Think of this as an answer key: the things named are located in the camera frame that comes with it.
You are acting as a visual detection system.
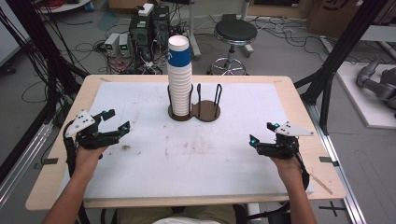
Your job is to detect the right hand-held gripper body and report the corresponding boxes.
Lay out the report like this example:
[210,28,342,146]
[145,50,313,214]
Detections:
[257,120,315,161]

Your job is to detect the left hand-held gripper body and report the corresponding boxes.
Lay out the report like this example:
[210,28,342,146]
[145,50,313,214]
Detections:
[64,109,121,150]

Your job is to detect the brown cup holder rack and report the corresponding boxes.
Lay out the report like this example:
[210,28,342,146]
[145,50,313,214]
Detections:
[166,82,224,123]

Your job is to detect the stack of white paper cups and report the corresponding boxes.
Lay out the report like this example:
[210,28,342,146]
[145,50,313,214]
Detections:
[167,64,193,118]

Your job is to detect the blue banded paper cup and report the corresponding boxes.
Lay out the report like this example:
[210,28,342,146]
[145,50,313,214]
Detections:
[166,35,192,69]

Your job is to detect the person's left hand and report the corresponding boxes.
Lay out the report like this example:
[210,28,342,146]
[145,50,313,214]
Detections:
[74,144,108,175]

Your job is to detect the person's right hand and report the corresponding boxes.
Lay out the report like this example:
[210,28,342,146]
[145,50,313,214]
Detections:
[269,154,304,179]

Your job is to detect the wooden table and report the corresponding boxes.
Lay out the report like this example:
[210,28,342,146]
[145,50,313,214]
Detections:
[25,74,347,212]

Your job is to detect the white table mat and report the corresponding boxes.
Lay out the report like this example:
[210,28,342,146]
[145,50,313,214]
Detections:
[60,80,314,201]

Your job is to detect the thin wooden stick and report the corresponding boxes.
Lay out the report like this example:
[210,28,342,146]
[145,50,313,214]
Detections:
[309,173,334,196]

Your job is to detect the grey power supply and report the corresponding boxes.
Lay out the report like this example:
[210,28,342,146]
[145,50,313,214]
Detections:
[104,32,121,58]
[118,33,132,58]

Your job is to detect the white floor board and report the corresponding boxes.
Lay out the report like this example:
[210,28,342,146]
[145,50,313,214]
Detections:
[335,61,396,131]

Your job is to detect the black computer tower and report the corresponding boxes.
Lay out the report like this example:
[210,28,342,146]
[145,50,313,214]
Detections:
[128,12,156,63]
[152,5,172,49]

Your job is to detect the person's khaki pants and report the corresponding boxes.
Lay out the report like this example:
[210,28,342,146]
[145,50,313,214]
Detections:
[116,204,238,224]

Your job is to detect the black round stool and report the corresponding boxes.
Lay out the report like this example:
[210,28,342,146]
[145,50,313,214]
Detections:
[208,13,259,77]

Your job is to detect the white box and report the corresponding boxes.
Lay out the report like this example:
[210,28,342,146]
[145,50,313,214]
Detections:
[137,3,155,18]

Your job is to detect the cardboard box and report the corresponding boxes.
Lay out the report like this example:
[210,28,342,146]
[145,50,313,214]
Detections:
[305,0,364,39]

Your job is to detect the left hand-held gripper cable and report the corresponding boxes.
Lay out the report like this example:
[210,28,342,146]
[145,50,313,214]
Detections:
[63,120,79,179]

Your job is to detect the hand-held gripper cable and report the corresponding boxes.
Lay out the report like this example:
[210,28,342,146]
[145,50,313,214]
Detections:
[291,148,311,191]
[63,120,79,179]

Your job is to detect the right hand-held gripper cable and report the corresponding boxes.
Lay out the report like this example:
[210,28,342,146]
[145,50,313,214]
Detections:
[291,148,311,191]

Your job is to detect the aluminium rail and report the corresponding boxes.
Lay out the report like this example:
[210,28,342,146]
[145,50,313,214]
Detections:
[0,120,54,210]
[305,102,369,224]

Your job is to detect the black cable bundle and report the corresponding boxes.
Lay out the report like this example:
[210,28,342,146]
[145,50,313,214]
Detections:
[0,0,90,125]

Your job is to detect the black metal frame post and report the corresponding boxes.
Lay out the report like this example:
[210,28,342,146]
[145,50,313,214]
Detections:
[293,0,390,135]

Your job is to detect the tangle of floor cables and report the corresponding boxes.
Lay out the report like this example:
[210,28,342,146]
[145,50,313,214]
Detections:
[248,15,331,63]

